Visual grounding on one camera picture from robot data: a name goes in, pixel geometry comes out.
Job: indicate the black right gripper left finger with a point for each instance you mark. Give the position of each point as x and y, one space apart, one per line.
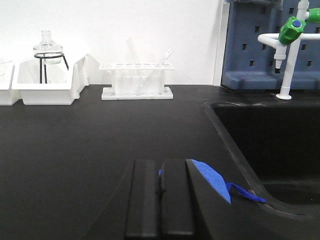
143 207

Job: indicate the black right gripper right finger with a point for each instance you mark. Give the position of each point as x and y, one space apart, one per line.
208 218

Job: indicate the white plastic tray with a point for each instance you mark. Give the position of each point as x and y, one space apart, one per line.
6 72
53 84

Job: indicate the white test tube rack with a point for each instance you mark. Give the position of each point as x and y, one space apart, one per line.
126 78

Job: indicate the clear glass test tube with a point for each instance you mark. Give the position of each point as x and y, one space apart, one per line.
132 51

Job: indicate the clear glass flask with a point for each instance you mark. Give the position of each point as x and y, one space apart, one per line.
48 49

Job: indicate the blue microfiber cloth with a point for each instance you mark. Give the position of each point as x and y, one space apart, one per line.
175 188

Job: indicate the green faucet knob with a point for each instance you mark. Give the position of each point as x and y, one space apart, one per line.
294 26

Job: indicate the black lab sink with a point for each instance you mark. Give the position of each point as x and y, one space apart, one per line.
277 150

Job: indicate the white lab faucet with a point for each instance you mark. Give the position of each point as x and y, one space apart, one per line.
287 52

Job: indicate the black wire tripod stand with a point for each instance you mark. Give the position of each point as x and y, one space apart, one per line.
45 65

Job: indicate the blue pegboard drying rack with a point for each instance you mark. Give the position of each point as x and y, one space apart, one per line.
249 64

